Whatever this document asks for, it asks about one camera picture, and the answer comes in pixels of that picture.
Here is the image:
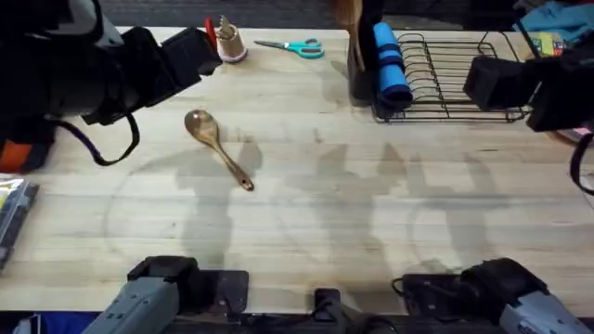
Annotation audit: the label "teal cloth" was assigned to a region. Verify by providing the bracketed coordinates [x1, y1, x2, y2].
[515, 0, 594, 44]

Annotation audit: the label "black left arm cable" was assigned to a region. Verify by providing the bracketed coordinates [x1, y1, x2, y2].
[45, 113, 141, 167]

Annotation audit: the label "black wire dish rack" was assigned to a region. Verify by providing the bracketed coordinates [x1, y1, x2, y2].
[370, 31, 535, 124]

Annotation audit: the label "red tool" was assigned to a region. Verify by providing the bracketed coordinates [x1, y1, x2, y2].
[203, 17, 218, 50]

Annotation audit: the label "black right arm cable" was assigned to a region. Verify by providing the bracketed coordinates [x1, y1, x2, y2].
[569, 133, 594, 196]

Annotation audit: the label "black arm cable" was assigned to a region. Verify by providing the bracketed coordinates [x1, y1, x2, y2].
[569, 133, 594, 196]
[45, 113, 141, 167]

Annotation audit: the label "black cutlery holder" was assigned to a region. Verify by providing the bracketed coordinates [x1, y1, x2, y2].
[346, 0, 386, 107]

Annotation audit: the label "pink cup with tools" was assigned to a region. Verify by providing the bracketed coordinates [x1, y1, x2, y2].
[215, 15, 249, 64]

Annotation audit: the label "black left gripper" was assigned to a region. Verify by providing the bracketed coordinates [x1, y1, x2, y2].
[82, 26, 223, 126]

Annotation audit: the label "black mounting plate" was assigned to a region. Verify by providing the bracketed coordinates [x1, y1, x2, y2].
[197, 270, 250, 317]
[392, 273, 465, 317]

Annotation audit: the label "black rail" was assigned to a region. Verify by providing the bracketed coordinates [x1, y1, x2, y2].
[161, 288, 511, 334]

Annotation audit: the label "orange black object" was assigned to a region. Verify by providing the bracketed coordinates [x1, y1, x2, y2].
[0, 138, 37, 173]

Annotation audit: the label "teal scissors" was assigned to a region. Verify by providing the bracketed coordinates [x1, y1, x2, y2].
[253, 38, 325, 60]

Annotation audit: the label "wooden spoon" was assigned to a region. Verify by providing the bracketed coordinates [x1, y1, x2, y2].
[331, 0, 368, 73]

